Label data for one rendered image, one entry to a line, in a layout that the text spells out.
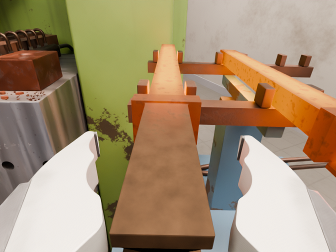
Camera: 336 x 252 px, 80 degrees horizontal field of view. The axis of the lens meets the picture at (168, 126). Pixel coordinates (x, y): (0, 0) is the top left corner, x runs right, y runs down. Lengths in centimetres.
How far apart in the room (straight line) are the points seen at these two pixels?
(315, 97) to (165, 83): 12
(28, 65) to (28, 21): 54
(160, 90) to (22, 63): 38
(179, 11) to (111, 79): 53
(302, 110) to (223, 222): 28
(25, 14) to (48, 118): 62
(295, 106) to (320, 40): 228
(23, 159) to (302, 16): 250
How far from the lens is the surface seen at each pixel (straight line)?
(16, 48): 70
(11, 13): 106
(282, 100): 22
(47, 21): 100
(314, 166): 63
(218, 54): 41
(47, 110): 48
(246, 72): 30
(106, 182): 81
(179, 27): 102
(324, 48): 245
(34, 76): 51
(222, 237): 40
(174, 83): 19
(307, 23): 255
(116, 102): 62
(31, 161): 54
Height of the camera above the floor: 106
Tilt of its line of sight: 28 degrees down
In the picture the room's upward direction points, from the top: 2 degrees clockwise
